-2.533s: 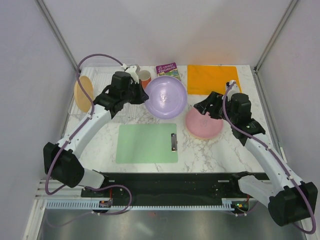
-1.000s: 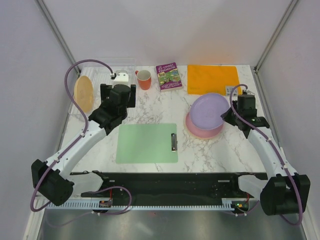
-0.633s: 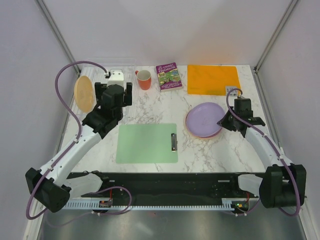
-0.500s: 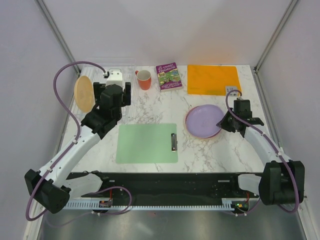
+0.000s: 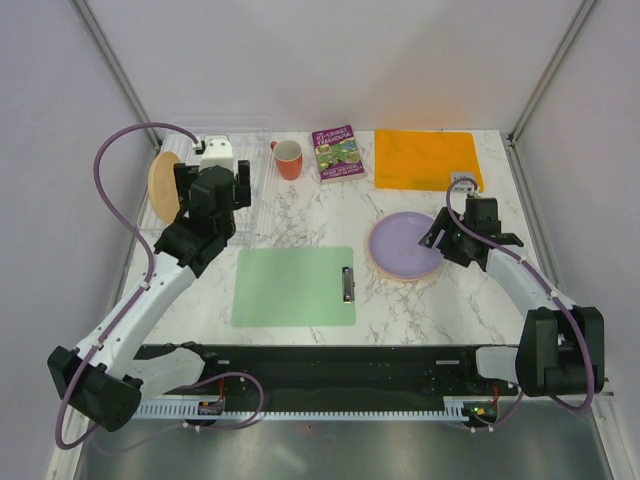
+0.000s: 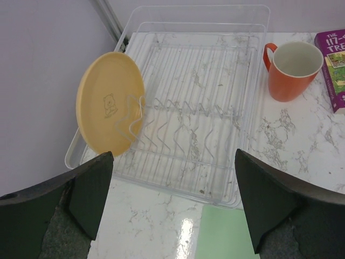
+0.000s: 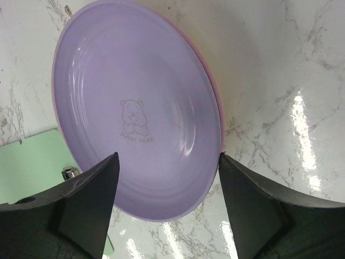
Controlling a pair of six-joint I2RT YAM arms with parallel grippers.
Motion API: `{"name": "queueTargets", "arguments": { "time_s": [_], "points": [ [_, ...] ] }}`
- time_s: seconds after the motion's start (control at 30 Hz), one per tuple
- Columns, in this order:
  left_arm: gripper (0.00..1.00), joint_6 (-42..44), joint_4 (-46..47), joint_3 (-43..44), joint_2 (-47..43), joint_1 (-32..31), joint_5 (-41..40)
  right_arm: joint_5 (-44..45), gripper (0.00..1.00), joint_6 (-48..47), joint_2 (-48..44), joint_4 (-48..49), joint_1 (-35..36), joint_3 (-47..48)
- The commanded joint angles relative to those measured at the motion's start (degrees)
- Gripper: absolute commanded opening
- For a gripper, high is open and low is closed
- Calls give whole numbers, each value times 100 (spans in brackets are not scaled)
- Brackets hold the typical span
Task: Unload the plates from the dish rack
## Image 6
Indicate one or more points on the purple paperback book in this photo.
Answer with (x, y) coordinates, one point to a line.
(331, 45)

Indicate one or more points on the left aluminium frame post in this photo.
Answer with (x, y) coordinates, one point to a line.
(109, 19)

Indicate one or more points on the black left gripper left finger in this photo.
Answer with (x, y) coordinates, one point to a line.
(57, 218)

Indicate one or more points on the tan plate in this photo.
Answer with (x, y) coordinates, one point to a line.
(110, 103)

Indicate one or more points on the white wire dish rack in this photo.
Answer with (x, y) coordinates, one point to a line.
(200, 65)

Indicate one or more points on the orange mug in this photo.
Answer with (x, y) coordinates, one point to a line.
(291, 68)

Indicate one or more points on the green clipboard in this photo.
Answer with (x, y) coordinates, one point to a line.
(224, 233)

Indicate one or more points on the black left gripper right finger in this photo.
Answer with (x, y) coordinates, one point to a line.
(288, 217)

